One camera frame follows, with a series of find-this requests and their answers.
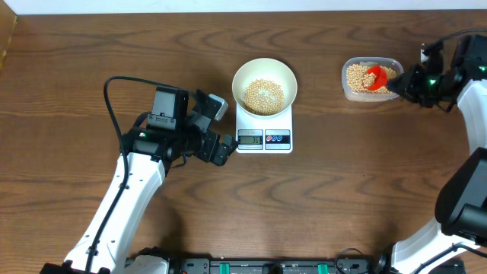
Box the red plastic measuring scoop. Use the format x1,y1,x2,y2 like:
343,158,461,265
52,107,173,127
362,65,388,91

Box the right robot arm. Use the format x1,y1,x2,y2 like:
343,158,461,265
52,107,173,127
376,28,486,273

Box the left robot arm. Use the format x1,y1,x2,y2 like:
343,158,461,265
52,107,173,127
41,86,237,274

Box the white digital kitchen scale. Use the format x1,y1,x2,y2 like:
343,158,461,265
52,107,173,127
236,106,294,154

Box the soybeans pile in bowl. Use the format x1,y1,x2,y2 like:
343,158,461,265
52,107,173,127
243,79,284,116

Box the white round bowl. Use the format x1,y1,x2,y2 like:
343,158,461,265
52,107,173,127
232,58,298,115

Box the clear plastic container of soybeans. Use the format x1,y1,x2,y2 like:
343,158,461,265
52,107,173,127
342,57,404,102

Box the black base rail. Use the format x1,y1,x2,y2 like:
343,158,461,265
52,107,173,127
125,247,466,274

